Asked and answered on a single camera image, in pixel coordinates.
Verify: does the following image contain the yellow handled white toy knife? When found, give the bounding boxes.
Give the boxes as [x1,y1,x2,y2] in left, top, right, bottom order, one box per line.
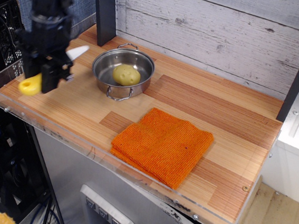
[18,45,90,96]

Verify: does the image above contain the yellow toy potato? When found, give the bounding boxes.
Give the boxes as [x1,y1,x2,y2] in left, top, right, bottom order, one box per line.
[112,64,141,86]

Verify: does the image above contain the silver cabinet with buttons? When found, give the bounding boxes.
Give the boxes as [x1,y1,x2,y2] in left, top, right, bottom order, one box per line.
[23,127,225,224]

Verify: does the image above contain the clear acrylic table guard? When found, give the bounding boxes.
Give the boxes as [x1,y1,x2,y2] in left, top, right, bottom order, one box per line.
[0,4,291,224]

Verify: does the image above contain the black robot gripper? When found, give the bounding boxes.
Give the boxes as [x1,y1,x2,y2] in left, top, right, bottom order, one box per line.
[16,15,73,94]

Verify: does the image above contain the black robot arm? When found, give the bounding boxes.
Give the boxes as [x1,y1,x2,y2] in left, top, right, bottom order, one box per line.
[16,0,73,96]

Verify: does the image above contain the white metal side unit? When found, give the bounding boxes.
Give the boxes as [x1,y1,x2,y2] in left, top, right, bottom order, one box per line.
[261,94,299,202]

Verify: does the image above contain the dark grey left post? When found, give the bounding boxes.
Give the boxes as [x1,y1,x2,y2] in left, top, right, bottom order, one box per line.
[95,0,116,46]

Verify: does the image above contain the black perforated crate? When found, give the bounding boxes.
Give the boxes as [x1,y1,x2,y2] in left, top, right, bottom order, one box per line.
[0,0,23,73]

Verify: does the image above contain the stainless steel pot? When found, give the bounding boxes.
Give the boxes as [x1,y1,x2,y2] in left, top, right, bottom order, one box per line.
[92,43,156,101]

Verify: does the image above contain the orange knitted cloth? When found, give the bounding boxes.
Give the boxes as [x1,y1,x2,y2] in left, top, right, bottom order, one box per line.
[111,108,214,190]

